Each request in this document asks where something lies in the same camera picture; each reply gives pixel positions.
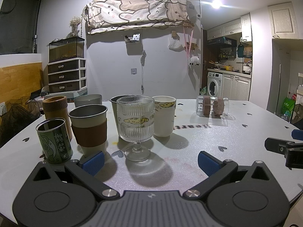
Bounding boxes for white cup yellow print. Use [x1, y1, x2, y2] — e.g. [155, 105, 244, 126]
[152, 96, 177, 138]

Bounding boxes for plastic drawer unit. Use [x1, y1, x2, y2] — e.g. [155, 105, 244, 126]
[47, 58, 87, 93]

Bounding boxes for white lower kitchen cabinet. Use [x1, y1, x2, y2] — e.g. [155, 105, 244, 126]
[222, 73, 252, 101]

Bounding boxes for hanging white cable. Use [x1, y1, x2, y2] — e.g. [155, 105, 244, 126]
[140, 49, 147, 93]

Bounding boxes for white washing machine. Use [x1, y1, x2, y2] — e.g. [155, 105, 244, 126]
[207, 72, 224, 97]

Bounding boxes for green plastic bag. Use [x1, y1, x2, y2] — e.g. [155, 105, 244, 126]
[281, 96, 297, 121]

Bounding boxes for white upper kitchen cabinets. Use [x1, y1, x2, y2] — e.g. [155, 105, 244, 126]
[207, 14, 252, 41]

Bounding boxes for pink ribbon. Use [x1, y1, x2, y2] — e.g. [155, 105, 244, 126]
[183, 26, 194, 60]

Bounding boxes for glass fish tank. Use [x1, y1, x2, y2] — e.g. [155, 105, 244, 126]
[49, 37, 85, 63]

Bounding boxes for green printed tin can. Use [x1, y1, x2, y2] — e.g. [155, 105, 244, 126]
[36, 118, 73, 164]

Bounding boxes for printed cartoon cloth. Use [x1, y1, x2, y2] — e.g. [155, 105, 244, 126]
[82, 0, 190, 35]

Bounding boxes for wooden board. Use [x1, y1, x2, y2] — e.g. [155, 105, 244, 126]
[0, 62, 44, 105]

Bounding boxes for small wall holder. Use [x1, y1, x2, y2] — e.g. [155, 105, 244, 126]
[124, 34, 141, 44]

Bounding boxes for brown bamboo cup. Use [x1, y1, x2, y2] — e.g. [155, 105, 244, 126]
[42, 96, 73, 141]

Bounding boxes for white hanging bag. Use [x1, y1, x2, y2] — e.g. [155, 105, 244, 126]
[168, 37, 183, 51]

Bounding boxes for black net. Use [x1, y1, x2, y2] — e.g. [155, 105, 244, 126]
[0, 96, 46, 147]

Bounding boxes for ribbed glass goblet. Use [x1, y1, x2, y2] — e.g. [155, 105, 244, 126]
[117, 96, 155, 162]

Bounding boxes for white wall cabinet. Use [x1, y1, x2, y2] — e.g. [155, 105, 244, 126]
[267, 2, 300, 40]

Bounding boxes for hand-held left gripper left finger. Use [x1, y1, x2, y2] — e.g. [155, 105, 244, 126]
[31, 151, 120, 200]

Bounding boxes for clear glass cup brown sleeve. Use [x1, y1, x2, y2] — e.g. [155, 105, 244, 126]
[195, 95, 230, 118]

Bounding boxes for dark curtain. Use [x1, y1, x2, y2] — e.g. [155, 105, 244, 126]
[0, 0, 44, 55]

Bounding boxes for ceiling lamp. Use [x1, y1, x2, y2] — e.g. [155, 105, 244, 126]
[209, 0, 225, 10]

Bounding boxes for dried flower bouquet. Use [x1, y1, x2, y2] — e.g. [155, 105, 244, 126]
[69, 16, 82, 37]

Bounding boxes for steel cup brown sleeve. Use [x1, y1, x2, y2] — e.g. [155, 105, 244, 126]
[68, 105, 108, 157]

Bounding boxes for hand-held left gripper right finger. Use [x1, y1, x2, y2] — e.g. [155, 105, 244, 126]
[182, 150, 273, 198]

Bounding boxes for grey cup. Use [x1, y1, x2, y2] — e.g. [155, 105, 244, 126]
[74, 94, 103, 108]

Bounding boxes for plain steel cup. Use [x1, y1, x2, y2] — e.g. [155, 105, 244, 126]
[110, 95, 133, 133]

